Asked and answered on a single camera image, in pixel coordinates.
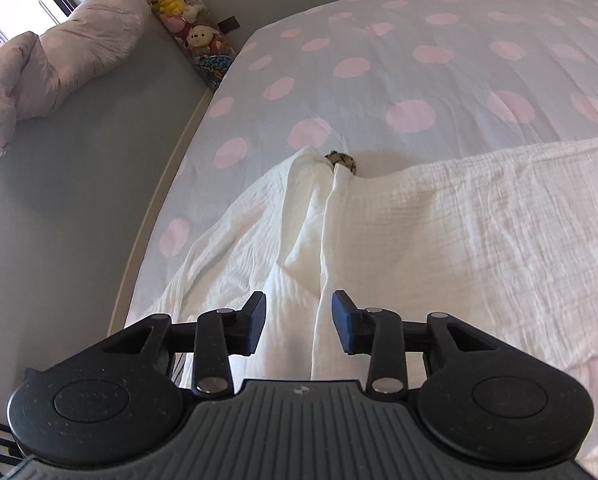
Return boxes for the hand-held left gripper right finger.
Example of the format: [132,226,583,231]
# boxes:
[331,289,500,397]

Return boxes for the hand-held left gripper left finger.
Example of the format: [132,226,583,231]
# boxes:
[99,291,268,399]

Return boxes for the white crinkled garment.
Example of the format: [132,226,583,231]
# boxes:
[124,136,598,391]

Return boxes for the patterned dark cloth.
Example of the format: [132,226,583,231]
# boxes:
[325,150,359,176]

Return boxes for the cream bed edge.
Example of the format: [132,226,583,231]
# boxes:
[106,91,217,333]

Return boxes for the column of plush toys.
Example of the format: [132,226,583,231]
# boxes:
[113,0,238,92]

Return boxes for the pink polka dot duvet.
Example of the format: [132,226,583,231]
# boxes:
[0,0,153,159]

